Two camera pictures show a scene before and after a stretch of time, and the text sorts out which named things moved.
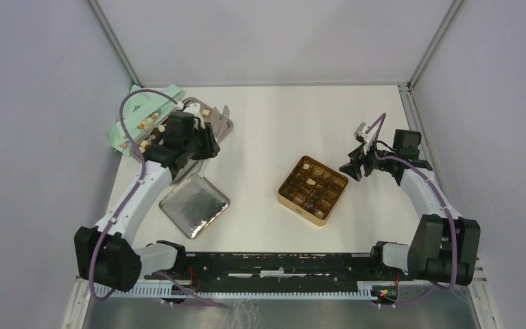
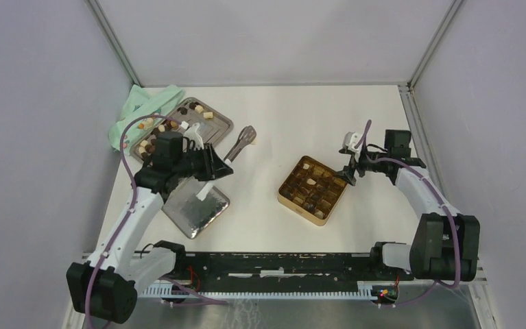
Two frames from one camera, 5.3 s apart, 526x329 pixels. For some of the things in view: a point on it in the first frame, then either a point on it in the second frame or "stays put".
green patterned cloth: (142, 112) stays put
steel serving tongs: (219, 122) → (247, 135)
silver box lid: (194, 205) stays put
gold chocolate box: (312, 190) stays put
